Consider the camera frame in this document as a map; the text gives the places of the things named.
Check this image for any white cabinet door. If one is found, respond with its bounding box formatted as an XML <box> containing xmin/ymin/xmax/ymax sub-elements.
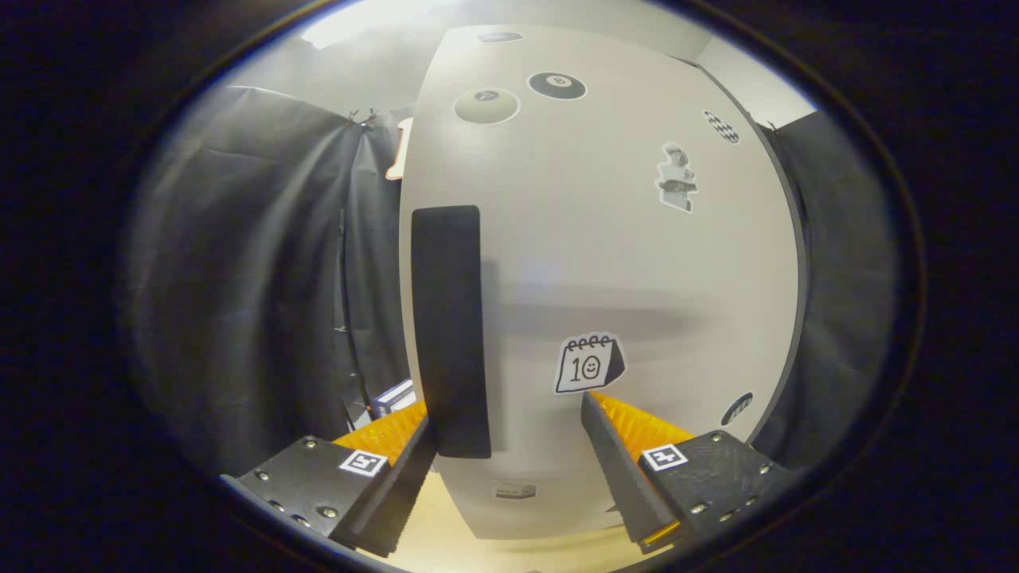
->
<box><xmin>398</xmin><ymin>24</ymin><xmax>801</xmax><ymax>542</ymax></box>

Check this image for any black backdrop cloth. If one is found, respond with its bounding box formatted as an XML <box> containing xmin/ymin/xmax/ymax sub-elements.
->
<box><xmin>119</xmin><ymin>84</ymin><xmax>900</xmax><ymax>478</ymax></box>

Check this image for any black door handle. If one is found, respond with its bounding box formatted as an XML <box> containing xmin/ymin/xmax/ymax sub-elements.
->
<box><xmin>410</xmin><ymin>205</ymin><xmax>493</xmax><ymax>460</ymax></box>

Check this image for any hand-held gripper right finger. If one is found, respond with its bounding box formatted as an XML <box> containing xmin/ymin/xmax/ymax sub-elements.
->
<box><xmin>580</xmin><ymin>390</ymin><xmax>797</xmax><ymax>555</ymax></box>

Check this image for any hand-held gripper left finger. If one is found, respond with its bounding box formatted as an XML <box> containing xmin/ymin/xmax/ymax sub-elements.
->
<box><xmin>219</xmin><ymin>398</ymin><xmax>439</xmax><ymax>559</ymax></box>

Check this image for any white spine book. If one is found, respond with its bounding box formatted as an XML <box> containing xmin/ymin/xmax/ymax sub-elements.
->
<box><xmin>374</xmin><ymin>379</ymin><xmax>416</xmax><ymax>408</ymax></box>

